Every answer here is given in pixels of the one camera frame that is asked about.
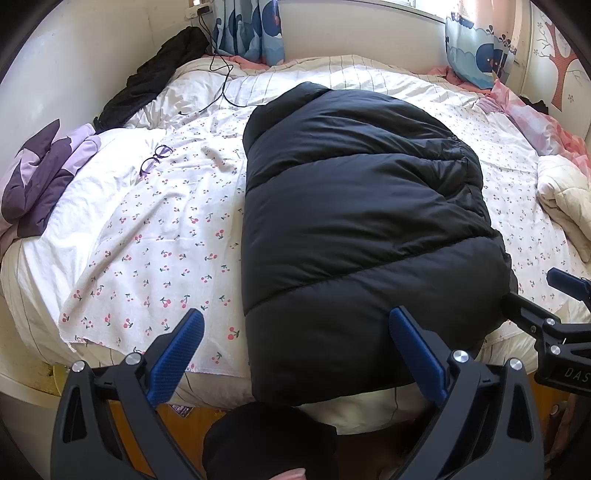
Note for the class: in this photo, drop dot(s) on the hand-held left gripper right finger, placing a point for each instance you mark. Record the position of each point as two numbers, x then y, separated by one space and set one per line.
418 353

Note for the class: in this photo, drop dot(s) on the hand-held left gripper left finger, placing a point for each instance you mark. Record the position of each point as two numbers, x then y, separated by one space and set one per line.
178 353

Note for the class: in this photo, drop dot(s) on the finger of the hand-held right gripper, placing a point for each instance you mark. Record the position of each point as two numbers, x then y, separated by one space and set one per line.
561 279
526 311

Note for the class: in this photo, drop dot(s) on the black puffer jacket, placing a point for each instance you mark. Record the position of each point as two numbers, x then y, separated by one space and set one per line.
360 230

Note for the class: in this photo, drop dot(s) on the person's right hand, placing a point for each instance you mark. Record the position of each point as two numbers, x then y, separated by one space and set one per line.
567 434

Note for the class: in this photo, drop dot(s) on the person's left hand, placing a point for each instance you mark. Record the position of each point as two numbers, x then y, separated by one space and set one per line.
294 474

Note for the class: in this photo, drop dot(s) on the small patterned floor item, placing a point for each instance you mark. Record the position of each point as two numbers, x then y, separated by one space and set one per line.
181 410

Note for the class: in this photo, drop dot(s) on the cream quilt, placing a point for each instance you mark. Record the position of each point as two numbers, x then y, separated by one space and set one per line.
568 198

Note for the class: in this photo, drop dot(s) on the person's black clothing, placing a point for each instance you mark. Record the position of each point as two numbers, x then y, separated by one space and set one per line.
268 438

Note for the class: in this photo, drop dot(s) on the pink blanket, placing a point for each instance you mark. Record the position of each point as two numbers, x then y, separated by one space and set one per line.
540 124

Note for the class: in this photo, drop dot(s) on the small black cloth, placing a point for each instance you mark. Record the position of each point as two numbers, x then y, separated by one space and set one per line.
535 104

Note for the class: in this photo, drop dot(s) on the purple blanket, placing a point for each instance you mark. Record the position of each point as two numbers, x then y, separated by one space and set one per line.
41 180

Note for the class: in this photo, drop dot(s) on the white wardrobe with tree decal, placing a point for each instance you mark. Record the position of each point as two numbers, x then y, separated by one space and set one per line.
563 46

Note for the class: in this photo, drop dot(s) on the blue cartoon print curtain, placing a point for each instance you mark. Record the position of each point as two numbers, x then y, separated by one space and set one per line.
249 32
485 50

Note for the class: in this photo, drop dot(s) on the cherry print bed sheet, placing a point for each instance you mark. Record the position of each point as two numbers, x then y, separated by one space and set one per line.
194 87

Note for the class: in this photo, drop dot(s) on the dark crumpled garment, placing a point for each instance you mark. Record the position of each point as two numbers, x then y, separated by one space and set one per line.
152 74

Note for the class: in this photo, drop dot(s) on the window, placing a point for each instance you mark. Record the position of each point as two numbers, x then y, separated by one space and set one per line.
397 2

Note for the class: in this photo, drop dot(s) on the purple frame eyeglasses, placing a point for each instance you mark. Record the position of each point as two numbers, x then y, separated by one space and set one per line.
154 161

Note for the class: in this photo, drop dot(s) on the wall power outlet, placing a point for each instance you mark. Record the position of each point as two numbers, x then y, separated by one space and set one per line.
199 7

